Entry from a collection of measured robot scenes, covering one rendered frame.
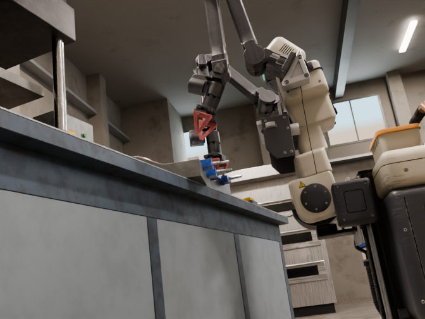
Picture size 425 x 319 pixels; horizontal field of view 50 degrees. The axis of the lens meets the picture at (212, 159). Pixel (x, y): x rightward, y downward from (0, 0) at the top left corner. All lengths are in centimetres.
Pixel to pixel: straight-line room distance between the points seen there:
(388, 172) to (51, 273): 102
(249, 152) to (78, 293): 1087
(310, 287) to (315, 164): 552
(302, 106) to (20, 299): 123
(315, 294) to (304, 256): 57
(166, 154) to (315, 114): 908
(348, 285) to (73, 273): 1042
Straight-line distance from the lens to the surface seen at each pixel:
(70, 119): 258
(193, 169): 140
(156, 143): 1087
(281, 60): 164
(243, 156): 1174
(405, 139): 171
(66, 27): 255
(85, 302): 101
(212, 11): 180
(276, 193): 726
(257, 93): 206
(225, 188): 188
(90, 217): 106
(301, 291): 711
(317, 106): 176
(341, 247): 1127
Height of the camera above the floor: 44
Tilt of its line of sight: 17 degrees up
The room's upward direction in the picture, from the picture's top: 8 degrees counter-clockwise
